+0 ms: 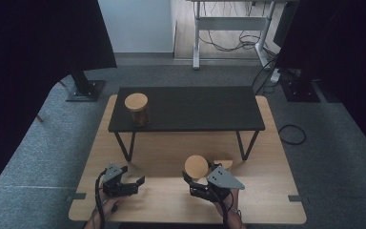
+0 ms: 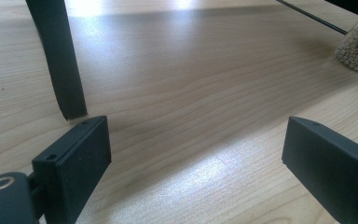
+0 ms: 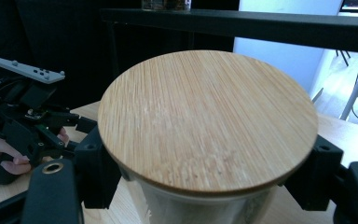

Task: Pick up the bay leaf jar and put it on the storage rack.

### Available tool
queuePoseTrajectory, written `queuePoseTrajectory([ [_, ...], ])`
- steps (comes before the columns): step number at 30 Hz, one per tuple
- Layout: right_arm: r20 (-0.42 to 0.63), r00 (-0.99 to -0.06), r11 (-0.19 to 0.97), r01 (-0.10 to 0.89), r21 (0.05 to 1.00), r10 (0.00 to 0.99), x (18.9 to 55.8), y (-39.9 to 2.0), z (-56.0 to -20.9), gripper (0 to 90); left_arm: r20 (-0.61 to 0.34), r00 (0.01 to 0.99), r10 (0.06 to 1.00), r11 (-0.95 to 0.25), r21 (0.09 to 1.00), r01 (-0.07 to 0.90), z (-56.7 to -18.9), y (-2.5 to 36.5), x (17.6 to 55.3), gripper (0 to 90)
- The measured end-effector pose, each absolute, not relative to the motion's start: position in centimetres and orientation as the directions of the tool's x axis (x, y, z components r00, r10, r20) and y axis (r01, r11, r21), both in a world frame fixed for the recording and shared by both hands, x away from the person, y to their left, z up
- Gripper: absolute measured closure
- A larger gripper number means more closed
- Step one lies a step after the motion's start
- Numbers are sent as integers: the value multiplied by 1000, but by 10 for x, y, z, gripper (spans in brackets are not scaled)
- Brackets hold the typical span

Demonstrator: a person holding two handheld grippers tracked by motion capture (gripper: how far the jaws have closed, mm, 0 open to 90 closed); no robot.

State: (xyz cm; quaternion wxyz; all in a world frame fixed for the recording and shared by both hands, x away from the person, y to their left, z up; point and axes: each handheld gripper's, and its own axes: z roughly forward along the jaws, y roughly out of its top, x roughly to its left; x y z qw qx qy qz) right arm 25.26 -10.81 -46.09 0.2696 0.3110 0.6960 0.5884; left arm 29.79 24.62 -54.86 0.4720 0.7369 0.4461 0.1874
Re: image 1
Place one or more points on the person's right hand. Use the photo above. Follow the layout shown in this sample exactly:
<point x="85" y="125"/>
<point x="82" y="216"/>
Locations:
<point x="232" y="205"/>

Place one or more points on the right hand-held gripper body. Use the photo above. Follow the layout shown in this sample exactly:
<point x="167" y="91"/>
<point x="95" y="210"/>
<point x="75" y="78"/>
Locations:
<point x="220" y="181"/>

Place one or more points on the white power strip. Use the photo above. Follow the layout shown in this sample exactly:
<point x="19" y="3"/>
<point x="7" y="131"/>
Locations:
<point x="275" y="76"/>

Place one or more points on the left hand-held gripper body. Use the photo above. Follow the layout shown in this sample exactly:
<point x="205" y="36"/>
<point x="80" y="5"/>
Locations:
<point x="116" y="187"/>

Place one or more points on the glass jar with wooden lid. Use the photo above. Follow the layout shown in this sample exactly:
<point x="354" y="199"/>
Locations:
<point x="136" y="103"/>

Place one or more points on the black stand with square base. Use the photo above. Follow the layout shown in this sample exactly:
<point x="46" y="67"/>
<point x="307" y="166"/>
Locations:
<point x="85" y="89"/>
<point x="300" y="90"/>

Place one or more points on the white metal desk frame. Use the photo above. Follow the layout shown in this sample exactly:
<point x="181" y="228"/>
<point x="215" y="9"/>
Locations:
<point x="232" y="23"/>

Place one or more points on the black shelf with metal legs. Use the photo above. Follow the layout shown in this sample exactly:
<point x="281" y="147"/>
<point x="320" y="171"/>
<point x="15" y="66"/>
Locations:
<point x="197" y="108"/>

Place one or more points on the grey table bracket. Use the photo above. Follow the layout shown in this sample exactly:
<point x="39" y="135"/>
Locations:
<point x="77" y="196"/>
<point x="295" y="198"/>

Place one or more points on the black curtain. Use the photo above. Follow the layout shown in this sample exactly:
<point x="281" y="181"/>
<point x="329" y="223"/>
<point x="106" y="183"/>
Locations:
<point x="28" y="63"/>
<point x="340" y="47"/>

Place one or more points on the wooden cylinder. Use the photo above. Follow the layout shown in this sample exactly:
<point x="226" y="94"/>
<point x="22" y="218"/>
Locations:
<point x="196" y="167"/>
<point x="226" y="163"/>

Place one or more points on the person's left hand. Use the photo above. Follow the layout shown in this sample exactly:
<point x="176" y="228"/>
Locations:
<point x="106" y="206"/>

